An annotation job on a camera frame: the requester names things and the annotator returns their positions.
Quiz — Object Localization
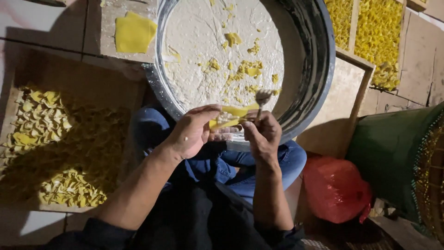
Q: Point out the person's left hand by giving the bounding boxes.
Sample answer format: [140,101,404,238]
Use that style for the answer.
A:
[162,104,241,161]

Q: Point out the person's right hand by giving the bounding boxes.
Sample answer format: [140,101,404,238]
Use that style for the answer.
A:
[241,110,283,166]

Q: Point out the yellow dumpling wrapper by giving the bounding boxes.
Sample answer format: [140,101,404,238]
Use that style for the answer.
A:
[208,102,261,131]

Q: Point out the metal fork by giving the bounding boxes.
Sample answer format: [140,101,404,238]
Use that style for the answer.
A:
[254,89,273,123]

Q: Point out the person's blue jeans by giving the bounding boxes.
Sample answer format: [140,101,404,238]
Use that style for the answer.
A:
[133,105,308,205]

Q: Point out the empty wooden tray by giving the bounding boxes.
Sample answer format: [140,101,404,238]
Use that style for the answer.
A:
[296,47,376,159]

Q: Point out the red plastic bag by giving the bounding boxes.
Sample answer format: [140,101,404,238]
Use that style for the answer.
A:
[303,154,373,225]

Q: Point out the large metal basin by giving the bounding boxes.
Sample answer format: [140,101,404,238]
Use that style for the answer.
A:
[143,0,336,152]

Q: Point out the white filling paste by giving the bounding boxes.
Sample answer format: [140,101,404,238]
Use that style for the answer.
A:
[161,0,285,112]

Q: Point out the pile of folded yellow dumplings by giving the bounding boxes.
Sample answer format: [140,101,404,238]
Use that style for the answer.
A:
[0,86,130,208]

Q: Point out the stack of yellow wrappers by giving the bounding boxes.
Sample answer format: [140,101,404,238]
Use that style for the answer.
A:
[115,11,158,54]

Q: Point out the wooden tray with dumplings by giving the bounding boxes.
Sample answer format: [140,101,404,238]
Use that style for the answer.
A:
[0,44,147,213]

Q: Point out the green plastic basket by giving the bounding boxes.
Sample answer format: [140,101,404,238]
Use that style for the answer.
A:
[346,102,444,227]

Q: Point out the wooden board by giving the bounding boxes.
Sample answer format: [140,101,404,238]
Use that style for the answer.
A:
[83,0,161,65]

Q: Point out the divided wooden tray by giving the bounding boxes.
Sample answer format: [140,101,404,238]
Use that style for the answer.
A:
[324,0,407,93]

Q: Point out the heap of yellow dumplings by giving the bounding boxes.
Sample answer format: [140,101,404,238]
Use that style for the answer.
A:
[324,0,405,92]

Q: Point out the woven rattan basket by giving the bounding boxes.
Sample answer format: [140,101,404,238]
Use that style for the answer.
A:
[413,116,444,244]

